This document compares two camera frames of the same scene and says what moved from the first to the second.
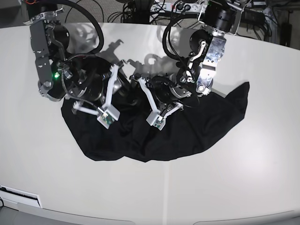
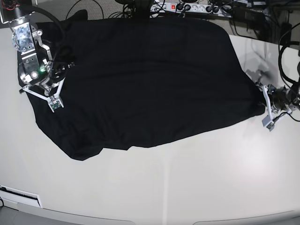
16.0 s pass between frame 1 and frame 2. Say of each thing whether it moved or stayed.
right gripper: moved
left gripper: moved
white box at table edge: stayed
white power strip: stayed
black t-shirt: moved
